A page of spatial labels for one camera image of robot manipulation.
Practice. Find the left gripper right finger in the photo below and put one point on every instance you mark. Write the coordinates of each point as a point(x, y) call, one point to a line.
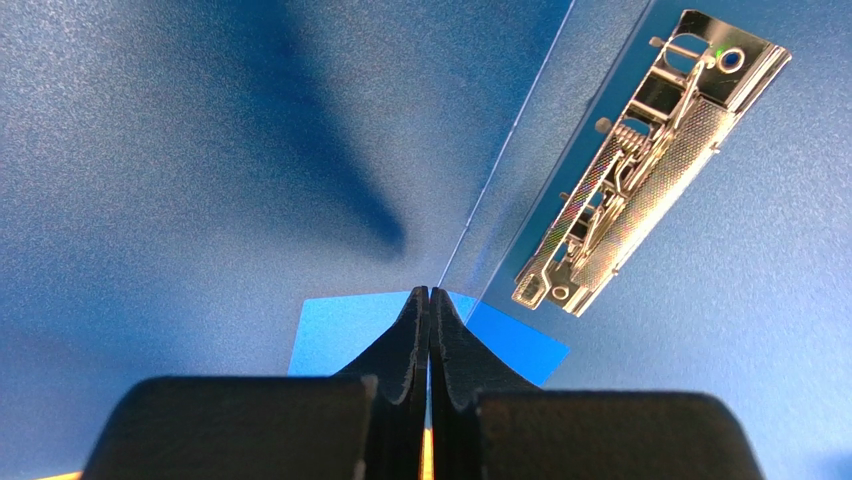
point(491, 423)

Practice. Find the metal folder clip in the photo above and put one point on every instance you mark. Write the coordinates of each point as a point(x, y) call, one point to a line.
point(705, 76)

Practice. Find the blue file folder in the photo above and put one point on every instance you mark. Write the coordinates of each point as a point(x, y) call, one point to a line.
point(253, 187)

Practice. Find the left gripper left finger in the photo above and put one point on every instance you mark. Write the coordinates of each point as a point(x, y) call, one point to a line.
point(364, 422)

